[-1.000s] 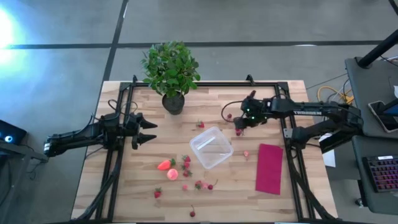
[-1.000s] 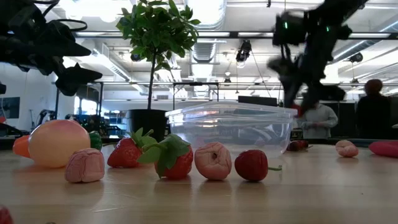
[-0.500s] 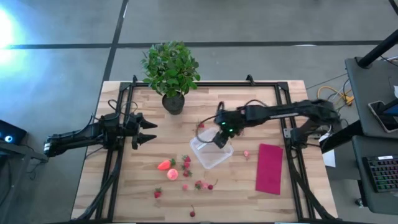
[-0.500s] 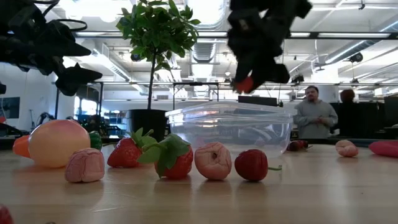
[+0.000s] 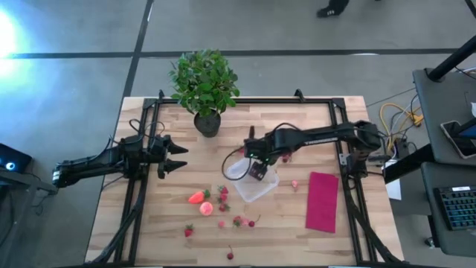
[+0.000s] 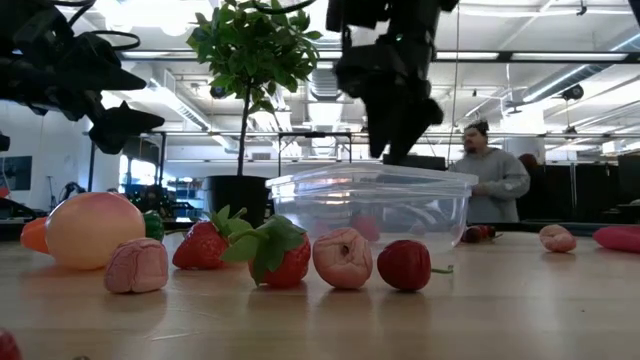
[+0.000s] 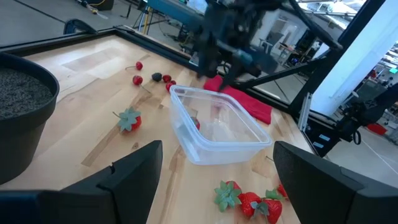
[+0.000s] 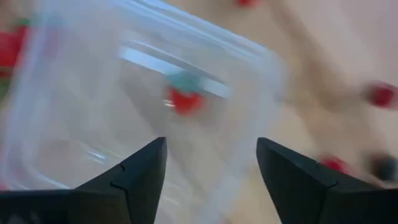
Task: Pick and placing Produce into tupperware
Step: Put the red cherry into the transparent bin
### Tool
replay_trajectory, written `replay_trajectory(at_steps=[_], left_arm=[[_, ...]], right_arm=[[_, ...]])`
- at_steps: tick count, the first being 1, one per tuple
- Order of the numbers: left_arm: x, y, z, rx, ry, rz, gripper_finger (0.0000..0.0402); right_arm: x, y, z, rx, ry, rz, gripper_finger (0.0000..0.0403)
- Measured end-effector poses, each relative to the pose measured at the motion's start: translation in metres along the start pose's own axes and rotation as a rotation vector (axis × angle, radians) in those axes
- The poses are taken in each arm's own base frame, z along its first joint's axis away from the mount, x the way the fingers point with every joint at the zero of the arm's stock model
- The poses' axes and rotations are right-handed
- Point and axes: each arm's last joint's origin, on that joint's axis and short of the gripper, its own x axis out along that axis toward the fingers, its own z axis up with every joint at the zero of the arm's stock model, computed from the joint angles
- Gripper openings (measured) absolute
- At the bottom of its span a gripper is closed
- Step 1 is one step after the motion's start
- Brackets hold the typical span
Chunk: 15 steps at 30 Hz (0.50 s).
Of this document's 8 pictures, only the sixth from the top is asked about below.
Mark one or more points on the clear plastic tupperware container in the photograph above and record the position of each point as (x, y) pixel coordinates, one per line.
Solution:
(310, 200)

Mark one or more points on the magenta cloth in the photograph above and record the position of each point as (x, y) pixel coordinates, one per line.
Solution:
(620, 238)

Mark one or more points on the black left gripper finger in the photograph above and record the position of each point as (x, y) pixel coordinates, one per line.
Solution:
(100, 70)
(125, 127)

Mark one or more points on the toy peach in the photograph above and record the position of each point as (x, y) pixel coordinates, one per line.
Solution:
(90, 230)

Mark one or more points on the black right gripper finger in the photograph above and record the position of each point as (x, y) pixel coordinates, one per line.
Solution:
(412, 122)
(381, 127)

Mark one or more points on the person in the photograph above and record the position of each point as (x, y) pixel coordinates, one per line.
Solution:
(492, 185)

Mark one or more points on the black ceiling spotlight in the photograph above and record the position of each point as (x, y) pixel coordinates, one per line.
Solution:
(572, 92)
(218, 91)

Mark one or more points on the black plant pot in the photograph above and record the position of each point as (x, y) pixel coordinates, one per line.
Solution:
(235, 197)

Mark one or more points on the dark wall picture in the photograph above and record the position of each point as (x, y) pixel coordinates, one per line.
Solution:
(15, 172)

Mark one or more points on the long ceiling light bar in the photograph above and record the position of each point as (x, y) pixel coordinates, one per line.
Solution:
(550, 56)

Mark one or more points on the dark office partition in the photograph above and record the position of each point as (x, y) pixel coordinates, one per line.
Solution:
(590, 190)

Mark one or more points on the pink lumpy toy fruit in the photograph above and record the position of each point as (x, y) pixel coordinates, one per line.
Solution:
(342, 260)
(557, 239)
(135, 265)

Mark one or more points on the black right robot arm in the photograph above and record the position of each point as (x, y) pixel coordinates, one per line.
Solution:
(360, 12)

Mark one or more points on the large red strawberry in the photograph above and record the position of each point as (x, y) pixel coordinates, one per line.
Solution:
(32, 235)

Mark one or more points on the dark red toy cherry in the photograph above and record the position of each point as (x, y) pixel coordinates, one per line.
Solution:
(487, 231)
(471, 235)

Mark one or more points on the green leafy plant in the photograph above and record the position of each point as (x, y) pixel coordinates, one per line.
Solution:
(250, 50)

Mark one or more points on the red toy strawberry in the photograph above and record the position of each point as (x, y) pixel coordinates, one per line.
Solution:
(200, 247)
(290, 260)

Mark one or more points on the black monitor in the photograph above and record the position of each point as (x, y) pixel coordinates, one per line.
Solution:
(425, 162)

